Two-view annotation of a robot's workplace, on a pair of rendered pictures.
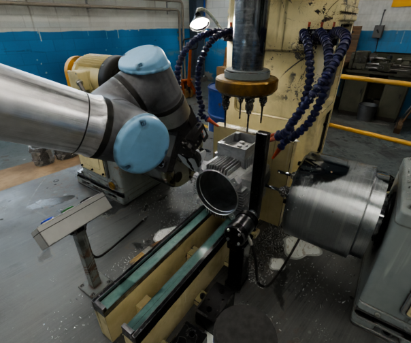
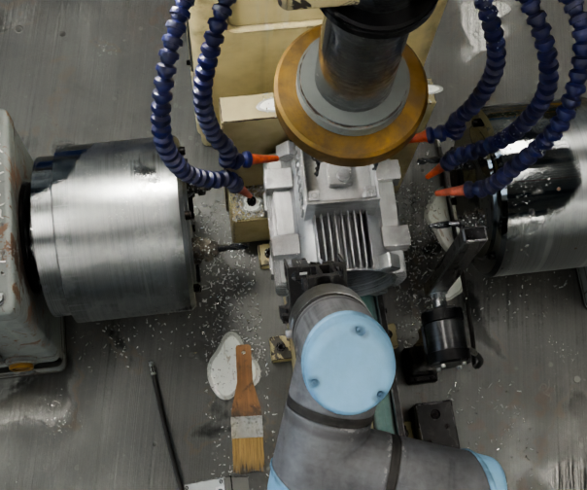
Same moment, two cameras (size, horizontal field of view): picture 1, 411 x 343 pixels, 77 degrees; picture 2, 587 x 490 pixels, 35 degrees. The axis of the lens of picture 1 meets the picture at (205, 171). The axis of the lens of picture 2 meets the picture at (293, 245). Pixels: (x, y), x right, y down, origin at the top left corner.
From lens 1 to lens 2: 100 cm
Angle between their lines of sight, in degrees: 50
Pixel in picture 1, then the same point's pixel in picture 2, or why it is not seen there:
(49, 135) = not seen: outside the picture
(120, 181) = (48, 350)
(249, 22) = (389, 56)
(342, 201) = not seen: outside the picture
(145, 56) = (373, 371)
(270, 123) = not seen: hidden behind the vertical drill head
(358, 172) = not seen: outside the picture
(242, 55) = (368, 94)
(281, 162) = not seen: hidden behind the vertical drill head
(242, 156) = (372, 205)
